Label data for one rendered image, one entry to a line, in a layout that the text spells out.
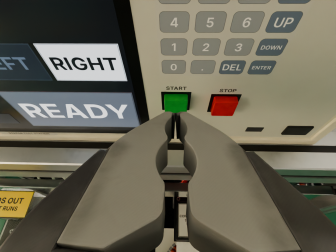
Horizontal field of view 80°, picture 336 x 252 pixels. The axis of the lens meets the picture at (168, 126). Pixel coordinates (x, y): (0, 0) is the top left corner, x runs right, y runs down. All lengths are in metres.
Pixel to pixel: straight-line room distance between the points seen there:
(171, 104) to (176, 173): 0.10
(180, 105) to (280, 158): 0.13
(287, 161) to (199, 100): 0.12
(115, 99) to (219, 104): 0.08
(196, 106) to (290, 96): 0.07
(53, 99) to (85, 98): 0.03
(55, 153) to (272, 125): 0.22
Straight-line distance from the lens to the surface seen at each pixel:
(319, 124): 0.23
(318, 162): 0.25
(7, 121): 0.24
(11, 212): 0.31
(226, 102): 0.16
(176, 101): 0.15
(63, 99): 0.18
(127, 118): 0.19
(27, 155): 0.26
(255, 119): 0.20
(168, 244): 0.53
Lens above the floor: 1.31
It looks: 58 degrees down
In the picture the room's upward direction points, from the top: 2 degrees counter-clockwise
